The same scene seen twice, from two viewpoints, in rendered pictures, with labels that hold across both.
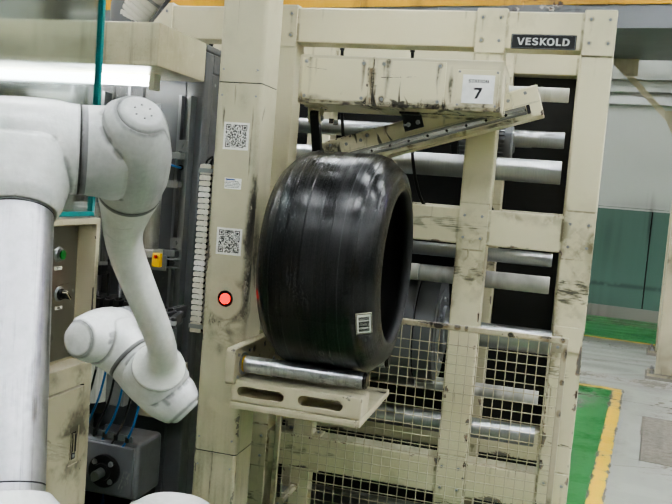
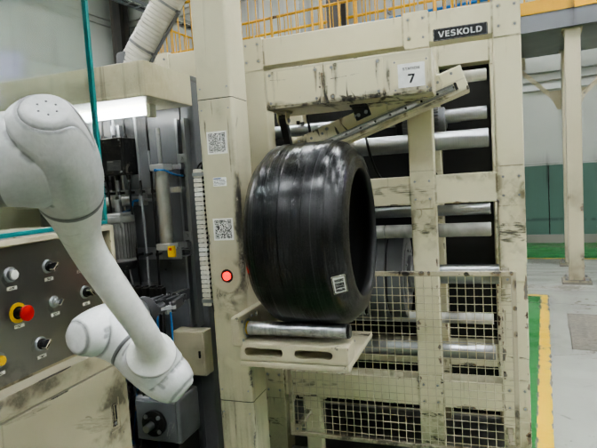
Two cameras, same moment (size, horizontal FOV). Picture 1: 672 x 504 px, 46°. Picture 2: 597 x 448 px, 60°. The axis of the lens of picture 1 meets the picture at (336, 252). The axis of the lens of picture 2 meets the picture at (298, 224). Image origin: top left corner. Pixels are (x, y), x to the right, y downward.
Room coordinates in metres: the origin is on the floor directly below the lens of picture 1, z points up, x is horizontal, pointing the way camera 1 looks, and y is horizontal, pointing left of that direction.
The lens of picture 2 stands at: (0.47, -0.08, 1.36)
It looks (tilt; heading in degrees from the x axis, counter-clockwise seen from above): 5 degrees down; 4
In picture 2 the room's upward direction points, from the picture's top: 4 degrees counter-clockwise
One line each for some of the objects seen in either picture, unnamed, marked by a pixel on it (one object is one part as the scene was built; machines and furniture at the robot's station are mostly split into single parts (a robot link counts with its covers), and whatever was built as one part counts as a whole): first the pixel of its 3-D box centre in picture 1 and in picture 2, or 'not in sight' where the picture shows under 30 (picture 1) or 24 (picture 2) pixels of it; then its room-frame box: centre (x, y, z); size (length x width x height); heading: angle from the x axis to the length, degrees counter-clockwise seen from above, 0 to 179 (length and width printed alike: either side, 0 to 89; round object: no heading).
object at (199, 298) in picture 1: (205, 248); (206, 237); (2.24, 0.37, 1.19); 0.05 x 0.04 x 0.48; 165
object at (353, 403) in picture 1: (299, 395); (296, 349); (2.06, 0.07, 0.83); 0.36 x 0.09 x 0.06; 75
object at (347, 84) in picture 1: (405, 88); (352, 85); (2.45, -0.17, 1.71); 0.61 x 0.25 x 0.15; 75
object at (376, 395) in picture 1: (314, 397); (310, 347); (2.20, 0.03, 0.80); 0.37 x 0.36 x 0.02; 165
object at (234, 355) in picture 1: (258, 353); (260, 316); (2.25, 0.20, 0.90); 0.40 x 0.03 x 0.10; 165
